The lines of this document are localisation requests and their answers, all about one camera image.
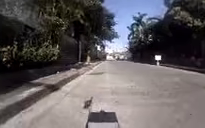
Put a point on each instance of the pole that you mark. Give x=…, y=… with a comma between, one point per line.
x=80, y=50

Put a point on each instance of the robot's own part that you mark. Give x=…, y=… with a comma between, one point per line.
x=102, y=120
x=88, y=102

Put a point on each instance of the row of leafy trees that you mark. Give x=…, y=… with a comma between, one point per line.
x=86, y=23

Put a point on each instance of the grey concrete road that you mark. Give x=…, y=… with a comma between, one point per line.
x=140, y=93

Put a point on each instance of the small white sign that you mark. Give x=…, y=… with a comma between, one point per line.
x=158, y=57

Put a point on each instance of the green bushes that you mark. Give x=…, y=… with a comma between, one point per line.
x=30, y=51

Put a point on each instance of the grey concrete pavement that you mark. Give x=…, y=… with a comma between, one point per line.
x=23, y=90

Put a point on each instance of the row of trees and palms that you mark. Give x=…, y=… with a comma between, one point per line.
x=180, y=33

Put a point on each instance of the dark wall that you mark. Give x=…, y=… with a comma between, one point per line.
x=69, y=50

